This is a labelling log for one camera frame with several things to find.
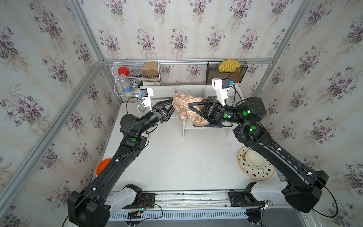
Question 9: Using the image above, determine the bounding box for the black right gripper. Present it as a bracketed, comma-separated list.
[191, 98, 247, 130]

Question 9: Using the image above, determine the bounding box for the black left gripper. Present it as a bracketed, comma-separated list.
[136, 100, 179, 138]

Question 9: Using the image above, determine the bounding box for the white wooden bookshelf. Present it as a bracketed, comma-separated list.
[151, 85, 244, 138]

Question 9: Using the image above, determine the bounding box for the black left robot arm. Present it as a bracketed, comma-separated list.
[66, 99, 174, 227]

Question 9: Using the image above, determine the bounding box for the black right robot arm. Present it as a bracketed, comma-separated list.
[188, 97, 329, 213]

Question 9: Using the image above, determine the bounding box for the dark blue book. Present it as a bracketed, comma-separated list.
[203, 124, 223, 128]

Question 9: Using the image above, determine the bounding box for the brown cardboard box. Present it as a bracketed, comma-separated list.
[141, 61, 160, 83]

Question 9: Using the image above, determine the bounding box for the black mesh basket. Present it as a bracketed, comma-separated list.
[206, 59, 248, 84]

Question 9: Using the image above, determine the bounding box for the clear plastic bottle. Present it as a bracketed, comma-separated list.
[117, 74, 133, 93]

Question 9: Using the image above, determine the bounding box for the round brown woven coaster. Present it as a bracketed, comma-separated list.
[228, 72, 243, 84]

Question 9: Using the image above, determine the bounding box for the yellow woven mat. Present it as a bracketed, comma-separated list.
[217, 59, 242, 72]

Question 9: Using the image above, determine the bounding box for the red lid jar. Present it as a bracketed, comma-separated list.
[118, 67, 130, 76]

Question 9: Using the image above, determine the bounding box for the white ceramic bowl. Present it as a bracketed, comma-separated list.
[245, 149, 267, 168]

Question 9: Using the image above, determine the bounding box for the star patterned plate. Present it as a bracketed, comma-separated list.
[237, 147, 275, 181]

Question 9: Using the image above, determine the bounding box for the orange bowl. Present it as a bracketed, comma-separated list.
[96, 159, 111, 176]

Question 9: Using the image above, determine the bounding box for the small circuit board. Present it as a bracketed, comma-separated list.
[127, 211, 142, 219]

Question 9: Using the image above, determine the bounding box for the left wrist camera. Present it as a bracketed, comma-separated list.
[136, 88, 154, 111]

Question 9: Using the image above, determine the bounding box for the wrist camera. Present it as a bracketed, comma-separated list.
[136, 88, 154, 111]
[211, 78, 234, 106]

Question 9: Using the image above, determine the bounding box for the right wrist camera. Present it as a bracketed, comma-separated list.
[211, 78, 234, 106]

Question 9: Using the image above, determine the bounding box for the white wire basket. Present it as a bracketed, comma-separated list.
[111, 61, 161, 97]

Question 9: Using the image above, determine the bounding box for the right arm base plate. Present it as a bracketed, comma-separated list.
[227, 190, 264, 208]

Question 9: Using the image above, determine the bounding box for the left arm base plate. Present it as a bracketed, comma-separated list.
[123, 193, 156, 209]

